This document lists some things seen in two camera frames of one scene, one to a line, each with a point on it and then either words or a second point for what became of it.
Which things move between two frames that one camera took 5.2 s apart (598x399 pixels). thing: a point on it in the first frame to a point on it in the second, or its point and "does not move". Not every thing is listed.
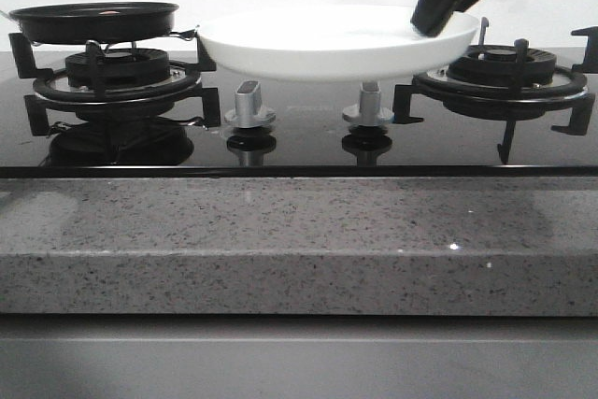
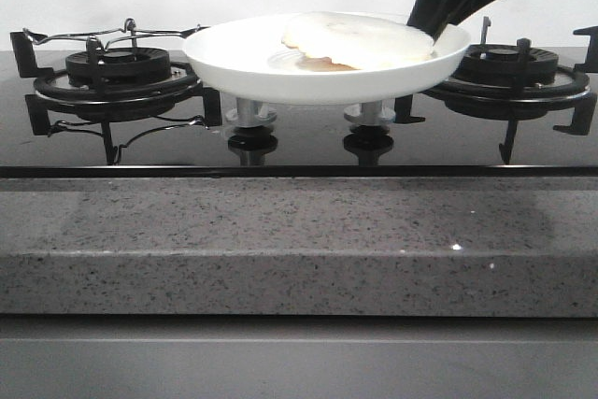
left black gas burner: x=121 y=68 does not move
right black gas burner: x=494 y=64 does not move
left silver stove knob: x=249 y=111 does not move
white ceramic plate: x=330 y=43 to x=245 y=58
